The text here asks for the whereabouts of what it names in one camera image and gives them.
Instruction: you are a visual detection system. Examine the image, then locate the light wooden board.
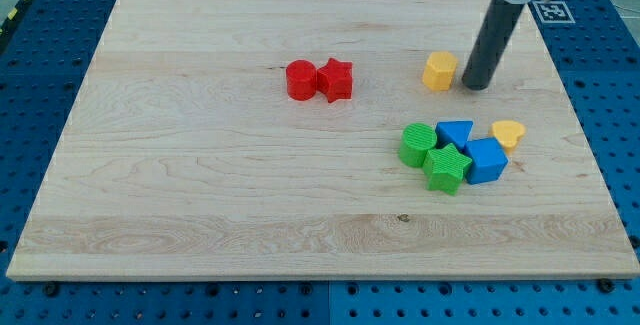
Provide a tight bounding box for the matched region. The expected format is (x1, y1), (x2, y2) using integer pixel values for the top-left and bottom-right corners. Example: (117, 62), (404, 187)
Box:
(7, 0), (639, 282)

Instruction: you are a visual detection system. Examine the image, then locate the blue triangle block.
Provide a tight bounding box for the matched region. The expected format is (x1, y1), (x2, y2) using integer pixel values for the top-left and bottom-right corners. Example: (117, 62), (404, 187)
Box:
(435, 120), (474, 151)

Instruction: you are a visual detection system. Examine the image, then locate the white fiducial marker tag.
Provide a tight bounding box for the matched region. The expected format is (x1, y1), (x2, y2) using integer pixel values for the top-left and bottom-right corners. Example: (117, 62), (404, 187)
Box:
(532, 1), (575, 24)

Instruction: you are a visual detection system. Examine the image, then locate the yellow heart block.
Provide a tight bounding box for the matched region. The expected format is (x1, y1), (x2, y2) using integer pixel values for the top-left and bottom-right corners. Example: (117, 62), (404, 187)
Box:
(489, 120), (527, 156)

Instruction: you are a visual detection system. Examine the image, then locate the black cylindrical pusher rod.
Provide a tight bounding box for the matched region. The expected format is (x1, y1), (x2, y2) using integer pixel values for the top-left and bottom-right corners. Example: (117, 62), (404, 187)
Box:
(462, 0), (524, 90)

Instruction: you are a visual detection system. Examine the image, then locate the green star block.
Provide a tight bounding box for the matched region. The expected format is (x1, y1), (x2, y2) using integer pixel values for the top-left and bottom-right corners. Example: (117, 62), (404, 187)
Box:
(422, 144), (473, 196)

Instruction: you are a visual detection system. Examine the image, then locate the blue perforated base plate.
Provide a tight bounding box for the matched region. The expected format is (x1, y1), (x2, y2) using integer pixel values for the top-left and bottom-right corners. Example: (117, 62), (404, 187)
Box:
(1, 0), (639, 324)

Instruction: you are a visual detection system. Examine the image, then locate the red star block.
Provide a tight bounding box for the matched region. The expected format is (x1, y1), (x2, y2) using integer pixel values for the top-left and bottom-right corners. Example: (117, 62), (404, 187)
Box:
(317, 58), (353, 103)

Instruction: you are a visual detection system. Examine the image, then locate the red cylinder block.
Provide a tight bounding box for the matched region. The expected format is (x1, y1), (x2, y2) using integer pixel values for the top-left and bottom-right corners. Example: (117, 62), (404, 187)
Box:
(285, 59), (317, 101)

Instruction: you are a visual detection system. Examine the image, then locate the yellow hexagon block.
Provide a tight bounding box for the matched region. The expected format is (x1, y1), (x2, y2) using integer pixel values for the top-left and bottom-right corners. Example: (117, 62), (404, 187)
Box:
(422, 51), (458, 91)

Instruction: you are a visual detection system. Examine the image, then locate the blue cube block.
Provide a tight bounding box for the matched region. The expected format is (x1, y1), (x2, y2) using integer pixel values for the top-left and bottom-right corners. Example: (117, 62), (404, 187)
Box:
(463, 137), (508, 184)

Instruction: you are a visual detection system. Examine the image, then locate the green cylinder block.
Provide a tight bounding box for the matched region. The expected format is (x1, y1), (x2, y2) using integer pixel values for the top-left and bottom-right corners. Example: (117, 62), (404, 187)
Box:
(398, 123), (437, 168)

